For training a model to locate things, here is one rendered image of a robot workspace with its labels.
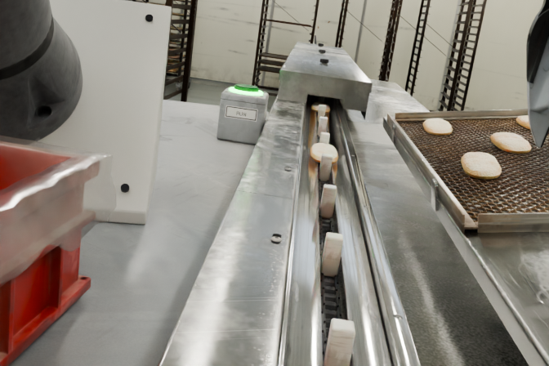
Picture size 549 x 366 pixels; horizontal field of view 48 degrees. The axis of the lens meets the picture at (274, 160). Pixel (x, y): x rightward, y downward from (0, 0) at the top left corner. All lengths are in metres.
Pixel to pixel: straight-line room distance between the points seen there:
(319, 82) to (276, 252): 0.78
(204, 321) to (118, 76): 0.37
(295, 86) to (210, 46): 6.67
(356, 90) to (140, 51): 0.61
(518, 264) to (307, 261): 0.15
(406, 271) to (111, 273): 0.26
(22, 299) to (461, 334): 0.30
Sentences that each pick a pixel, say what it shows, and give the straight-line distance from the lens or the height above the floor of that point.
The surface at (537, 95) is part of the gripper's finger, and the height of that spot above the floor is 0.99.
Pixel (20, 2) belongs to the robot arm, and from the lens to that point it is 0.52.
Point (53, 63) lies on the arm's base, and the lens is 0.60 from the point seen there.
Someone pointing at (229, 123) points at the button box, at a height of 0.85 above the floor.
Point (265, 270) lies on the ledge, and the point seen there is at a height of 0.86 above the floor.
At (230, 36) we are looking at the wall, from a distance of 7.82.
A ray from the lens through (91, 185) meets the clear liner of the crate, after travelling 0.41.
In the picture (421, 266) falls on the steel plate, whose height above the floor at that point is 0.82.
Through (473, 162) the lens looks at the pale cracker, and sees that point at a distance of 0.67.
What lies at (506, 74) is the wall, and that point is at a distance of 8.13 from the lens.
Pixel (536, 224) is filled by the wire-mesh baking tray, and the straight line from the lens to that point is 0.51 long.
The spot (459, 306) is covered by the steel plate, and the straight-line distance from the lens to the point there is 0.53.
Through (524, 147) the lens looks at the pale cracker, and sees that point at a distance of 0.77.
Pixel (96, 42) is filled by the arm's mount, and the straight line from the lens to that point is 0.69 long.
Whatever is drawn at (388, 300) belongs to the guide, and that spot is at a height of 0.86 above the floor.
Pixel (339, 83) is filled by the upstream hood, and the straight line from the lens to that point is 1.21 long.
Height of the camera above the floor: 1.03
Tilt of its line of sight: 14 degrees down
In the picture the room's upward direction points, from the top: 8 degrees clockwise
